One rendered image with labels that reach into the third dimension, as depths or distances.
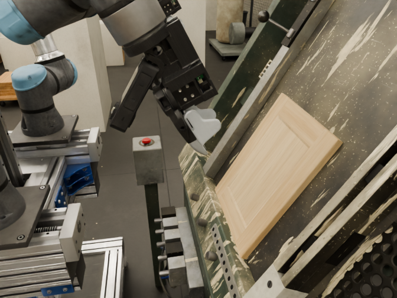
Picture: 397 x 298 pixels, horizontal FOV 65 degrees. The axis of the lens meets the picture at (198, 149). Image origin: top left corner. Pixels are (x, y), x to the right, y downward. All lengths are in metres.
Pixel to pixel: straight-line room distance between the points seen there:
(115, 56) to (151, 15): 5.63
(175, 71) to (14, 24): 0.21
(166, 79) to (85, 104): 3.04
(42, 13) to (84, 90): 2.98
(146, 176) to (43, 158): 0.41
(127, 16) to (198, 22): 4.38
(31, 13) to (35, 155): 0.94
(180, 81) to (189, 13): 4.33
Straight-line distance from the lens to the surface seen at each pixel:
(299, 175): 0.81
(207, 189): 1.11
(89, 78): 3.37
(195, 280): 1.05
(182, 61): 0.44
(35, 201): 0.95
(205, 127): 0.48
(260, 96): 1.09
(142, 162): 1.33
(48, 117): 1.28
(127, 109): 0.46
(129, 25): 0.41
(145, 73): 0.44
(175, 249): 1.09
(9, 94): 4.76
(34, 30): 0.47
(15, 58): 5.34
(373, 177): 0.63
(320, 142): 0.81
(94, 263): 1.86
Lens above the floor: 1.58
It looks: 31 degrees down
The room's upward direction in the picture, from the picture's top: straight up
